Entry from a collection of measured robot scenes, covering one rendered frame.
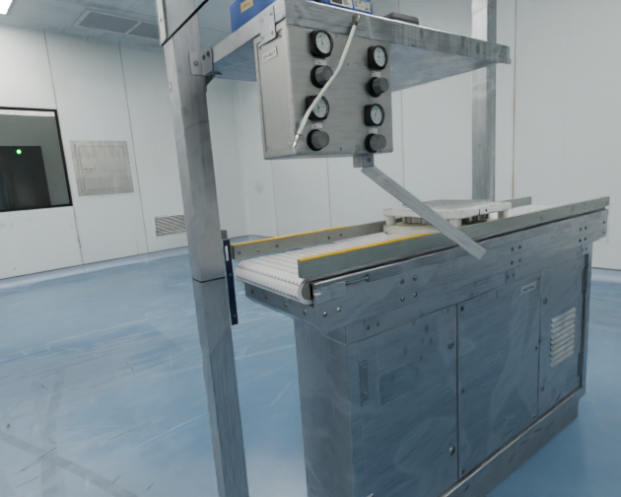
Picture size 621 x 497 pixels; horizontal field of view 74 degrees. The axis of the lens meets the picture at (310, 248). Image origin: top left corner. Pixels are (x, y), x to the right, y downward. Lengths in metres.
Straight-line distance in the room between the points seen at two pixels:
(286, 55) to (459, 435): 1.06
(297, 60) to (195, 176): 0.36
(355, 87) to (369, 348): 0.53
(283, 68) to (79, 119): 5.47
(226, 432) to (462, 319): 0.66
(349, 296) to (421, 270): 0.21
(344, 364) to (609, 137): 3.46
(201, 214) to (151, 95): 5.59
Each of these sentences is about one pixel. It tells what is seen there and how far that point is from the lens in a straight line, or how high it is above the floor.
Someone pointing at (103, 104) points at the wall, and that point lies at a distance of 6.21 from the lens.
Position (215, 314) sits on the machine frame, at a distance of 0.97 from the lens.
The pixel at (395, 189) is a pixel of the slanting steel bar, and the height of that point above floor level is 0.97.
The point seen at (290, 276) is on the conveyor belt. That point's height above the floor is 0.83.
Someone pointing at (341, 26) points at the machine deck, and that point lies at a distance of 0.76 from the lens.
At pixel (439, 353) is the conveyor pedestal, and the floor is 0.55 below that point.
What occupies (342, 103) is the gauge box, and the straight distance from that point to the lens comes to 0.72.
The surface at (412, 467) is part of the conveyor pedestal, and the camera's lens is 1.19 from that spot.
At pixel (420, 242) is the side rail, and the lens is 0.91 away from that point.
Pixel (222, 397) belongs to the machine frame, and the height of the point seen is 0.52.
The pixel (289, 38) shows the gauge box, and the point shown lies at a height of 1.21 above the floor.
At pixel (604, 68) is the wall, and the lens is 4.14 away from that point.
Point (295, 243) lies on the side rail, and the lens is 1.02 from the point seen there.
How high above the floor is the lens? 1.01
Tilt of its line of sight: 10 degrees down
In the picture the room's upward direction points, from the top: 4 degrees counter-clockwise
